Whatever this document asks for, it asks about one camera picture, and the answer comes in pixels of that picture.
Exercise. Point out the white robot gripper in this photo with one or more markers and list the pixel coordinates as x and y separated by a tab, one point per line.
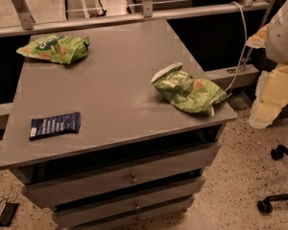
284	38

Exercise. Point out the green jalapeno chip bag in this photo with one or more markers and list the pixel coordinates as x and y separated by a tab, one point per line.
187	93

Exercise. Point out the green chip bag far left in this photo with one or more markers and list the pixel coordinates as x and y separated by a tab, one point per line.
62	49

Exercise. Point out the blue rxbar blueberry bar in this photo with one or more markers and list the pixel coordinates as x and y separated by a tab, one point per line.
55	126

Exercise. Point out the bottom grey drawer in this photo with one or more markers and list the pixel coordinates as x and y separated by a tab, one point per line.
136	216

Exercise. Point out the grey drawer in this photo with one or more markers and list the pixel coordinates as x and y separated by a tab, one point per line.
77	186
136	216
99	208

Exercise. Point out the grey drawer cabinet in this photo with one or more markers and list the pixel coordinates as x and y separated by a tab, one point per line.
123	117

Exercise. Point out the top grey drawer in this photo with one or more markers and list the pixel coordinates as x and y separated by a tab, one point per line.
77	186

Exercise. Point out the middle grey drawer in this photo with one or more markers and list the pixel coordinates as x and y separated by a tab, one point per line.
99	208

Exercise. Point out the black device on floor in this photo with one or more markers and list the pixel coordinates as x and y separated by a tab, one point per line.
8	213

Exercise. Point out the grey metal rail frame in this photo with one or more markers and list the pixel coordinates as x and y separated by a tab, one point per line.
35	17

